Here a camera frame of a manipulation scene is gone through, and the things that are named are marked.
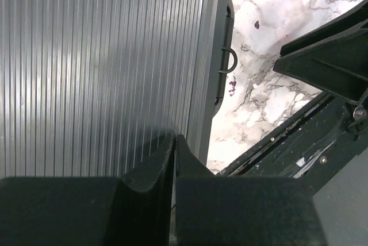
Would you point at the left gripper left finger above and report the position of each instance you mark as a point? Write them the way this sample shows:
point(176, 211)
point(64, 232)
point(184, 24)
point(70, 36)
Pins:
point(133, 209)

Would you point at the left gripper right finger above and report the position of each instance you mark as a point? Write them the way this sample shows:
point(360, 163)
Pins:
point(222, 210)

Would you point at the black foam-lined poker case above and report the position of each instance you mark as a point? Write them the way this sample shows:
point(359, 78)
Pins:
point(91, 87)

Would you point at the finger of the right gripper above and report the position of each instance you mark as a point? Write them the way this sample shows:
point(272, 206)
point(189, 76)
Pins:
point(337, 64)
point(343, 22)

